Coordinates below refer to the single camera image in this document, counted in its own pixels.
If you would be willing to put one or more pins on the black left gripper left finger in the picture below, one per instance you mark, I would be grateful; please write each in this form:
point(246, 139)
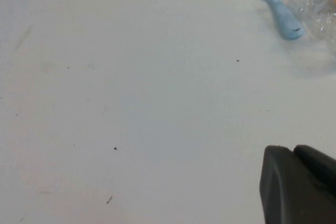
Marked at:
point(288, 195)

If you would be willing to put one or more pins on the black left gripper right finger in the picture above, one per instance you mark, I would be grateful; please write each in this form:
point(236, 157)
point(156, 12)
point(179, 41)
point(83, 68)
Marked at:
point(319, 166)

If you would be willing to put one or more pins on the clear plastic egg tray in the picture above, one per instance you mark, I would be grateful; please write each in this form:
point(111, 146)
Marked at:
point(320, 19)

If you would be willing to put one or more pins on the blue plastic fork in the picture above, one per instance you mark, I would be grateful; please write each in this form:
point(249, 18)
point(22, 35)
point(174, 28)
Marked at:
point(283, 16)

